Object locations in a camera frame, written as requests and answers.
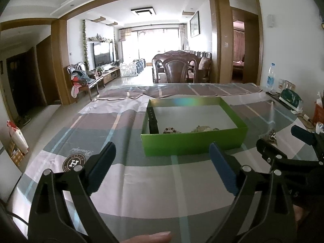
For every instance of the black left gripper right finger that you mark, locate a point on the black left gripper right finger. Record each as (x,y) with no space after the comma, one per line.
(228,168)

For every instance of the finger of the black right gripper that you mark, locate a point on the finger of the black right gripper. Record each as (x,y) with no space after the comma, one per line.
(304,135)
(269,152)

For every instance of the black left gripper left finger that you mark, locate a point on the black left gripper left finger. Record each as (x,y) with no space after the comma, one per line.
(97,167)

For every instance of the person's right hand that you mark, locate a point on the person's right hand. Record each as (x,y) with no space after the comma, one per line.
(298,212)

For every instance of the person's left hand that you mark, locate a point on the person's left hand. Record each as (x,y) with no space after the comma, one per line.
(162,237)

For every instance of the green white tissue box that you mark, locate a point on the green white tissue box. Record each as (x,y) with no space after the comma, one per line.
(292,99)

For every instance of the clear water bottle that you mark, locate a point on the clear water bottle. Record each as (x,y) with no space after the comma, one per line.
(271,77)

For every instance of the green cardboard box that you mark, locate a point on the green cardboard box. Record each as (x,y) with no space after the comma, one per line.
(187,126)

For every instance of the red white paper bag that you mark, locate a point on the red white paper bag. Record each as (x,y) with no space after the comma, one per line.
(17,137)

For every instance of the wooden armchair with clothes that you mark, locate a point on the wooden armchair with clothes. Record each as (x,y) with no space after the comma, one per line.
(83,80)

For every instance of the wooden tv cabinet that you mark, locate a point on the wooden tv cabinet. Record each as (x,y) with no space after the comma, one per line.
(111,74)

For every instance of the green ivy garland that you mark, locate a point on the green ivy garland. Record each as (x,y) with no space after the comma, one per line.
(84,42)

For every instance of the white baby fence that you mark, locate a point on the white baby fence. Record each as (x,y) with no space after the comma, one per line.
(128,70)

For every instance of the flat screen television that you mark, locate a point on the flat screen television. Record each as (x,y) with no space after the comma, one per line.
(103,53)

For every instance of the dark wooden chair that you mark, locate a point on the dark wooden chair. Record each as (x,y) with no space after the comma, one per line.
(182,67)

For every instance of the black ceiling lamp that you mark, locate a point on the black ceiling lamp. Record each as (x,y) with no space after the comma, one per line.
(144,11)

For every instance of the framed wall picture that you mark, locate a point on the framed wall picture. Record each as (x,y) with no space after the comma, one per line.
(195,25)

